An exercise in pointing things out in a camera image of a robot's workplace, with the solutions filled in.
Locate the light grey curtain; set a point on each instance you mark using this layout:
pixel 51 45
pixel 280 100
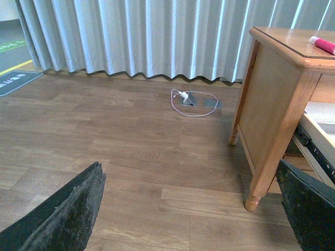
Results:
pixel 190 38

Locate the wooden drawer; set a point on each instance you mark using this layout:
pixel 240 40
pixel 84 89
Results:
pixel 318 121

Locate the open grey floor socket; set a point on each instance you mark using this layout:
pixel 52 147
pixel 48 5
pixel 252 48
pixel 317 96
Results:
pixel 190 101

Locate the pink marker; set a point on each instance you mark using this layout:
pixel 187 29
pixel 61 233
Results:
pixel 322 44

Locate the wooden nightstand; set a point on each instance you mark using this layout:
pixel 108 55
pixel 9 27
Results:
pixel 284 72

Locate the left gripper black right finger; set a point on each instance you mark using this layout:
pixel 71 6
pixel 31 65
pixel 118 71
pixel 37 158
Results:
pixel 309 206

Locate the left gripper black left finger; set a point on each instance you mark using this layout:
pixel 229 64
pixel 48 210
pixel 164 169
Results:
pixel 65 220

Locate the white floor plug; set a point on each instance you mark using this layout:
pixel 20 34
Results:
pixel 184 95

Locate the black drawer slide rail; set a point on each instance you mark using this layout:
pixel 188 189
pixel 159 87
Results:
pixel 306 141

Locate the closed grey floor socket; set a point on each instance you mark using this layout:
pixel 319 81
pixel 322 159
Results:
pixel 212 103

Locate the grey floor sign mat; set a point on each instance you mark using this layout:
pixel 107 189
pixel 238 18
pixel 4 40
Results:
pixel 14 80

